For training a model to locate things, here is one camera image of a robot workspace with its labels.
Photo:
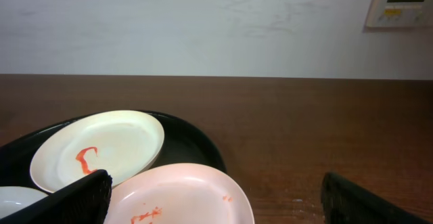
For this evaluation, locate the round black tray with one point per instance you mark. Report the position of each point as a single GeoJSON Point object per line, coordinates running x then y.
{"type": "Point", "coordinates": [183, 143]}

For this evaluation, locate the pink plate with ketchup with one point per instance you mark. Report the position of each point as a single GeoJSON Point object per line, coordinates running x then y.
{"type": "Point", "coordinates": [183, 193]}

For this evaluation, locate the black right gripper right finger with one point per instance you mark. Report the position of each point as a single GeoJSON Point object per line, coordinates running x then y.
{"type": "Point", "coordinates": [345, 202]}

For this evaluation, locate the cream plate with ketchup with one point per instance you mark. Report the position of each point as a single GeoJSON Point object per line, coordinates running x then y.
{"type": "Point", "coordinates": [123, 143]}

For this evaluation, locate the white plate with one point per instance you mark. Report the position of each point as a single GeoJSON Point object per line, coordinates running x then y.
{"type": "Point", "coordinates": [15, 198]}

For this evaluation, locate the white wall control panel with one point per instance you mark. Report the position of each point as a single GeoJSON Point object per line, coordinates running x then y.
{"type": "Point", "coordinates": [399, 14]}

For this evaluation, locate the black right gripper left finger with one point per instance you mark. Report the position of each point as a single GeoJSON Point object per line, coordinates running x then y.
{"type": "Point", "coordinates": [85, 201]}

